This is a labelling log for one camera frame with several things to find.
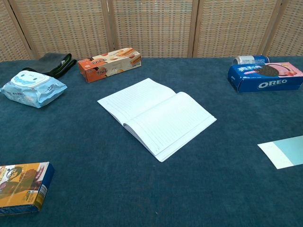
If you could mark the light blue paper card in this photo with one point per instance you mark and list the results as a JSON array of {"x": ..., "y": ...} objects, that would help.
[{"x": 284, "y": 152}]

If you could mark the open white lined notebook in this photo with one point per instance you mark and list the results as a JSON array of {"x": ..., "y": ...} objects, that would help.
[{"x": 156, "y": 118}]

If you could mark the orange biscuit box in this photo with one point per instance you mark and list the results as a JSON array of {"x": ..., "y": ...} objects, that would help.
[{"x": 109, "y": 66}]

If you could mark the teal table cloth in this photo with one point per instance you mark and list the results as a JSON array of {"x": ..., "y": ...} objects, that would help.
[{"x": 118, "y": 189}]

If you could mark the woven wooden folding screen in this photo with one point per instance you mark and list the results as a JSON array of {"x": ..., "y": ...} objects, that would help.
[{"x": 151, "y": 26}]

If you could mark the blue and white soda can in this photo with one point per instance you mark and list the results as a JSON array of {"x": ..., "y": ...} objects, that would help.
[{"x": 251, "y": 59}]

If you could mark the dark grey folded cloth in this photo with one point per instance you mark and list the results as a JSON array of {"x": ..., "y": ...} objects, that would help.
[{"x": 49, "y": 63}]

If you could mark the blue Oreo cookie box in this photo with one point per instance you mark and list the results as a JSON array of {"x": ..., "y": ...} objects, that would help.
[{"x": 260, "y": 79}]

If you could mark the light blue wet wipes pack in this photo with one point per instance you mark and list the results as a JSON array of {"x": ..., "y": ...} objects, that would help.
[{"x": 33, "y": 89}]

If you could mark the yellow and blue snack box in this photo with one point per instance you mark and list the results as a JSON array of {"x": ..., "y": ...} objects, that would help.
[{"x": 21, "y": 186}]

